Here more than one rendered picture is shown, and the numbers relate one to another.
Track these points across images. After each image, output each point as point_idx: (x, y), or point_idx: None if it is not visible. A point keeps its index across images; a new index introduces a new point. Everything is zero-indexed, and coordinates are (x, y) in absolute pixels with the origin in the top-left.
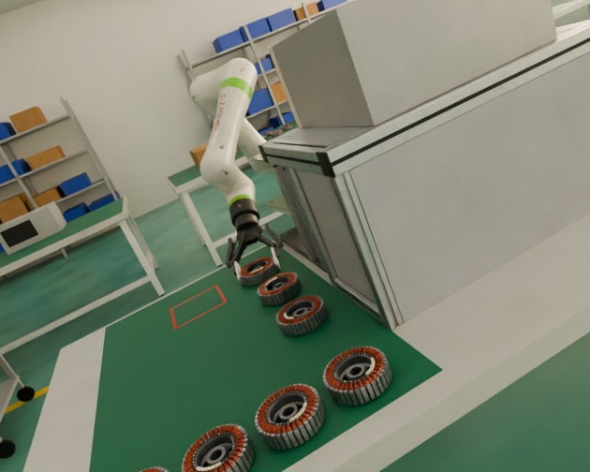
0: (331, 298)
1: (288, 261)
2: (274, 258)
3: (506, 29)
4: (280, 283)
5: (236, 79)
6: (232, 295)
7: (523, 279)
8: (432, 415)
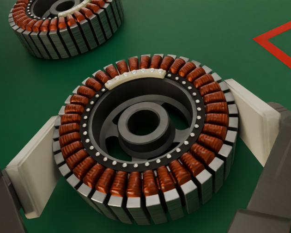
0: None
1: (21, 208)
2: (45, 127)
3: None
4: (57, 11)
5: None
6: (247, 64)
7: None
8: None
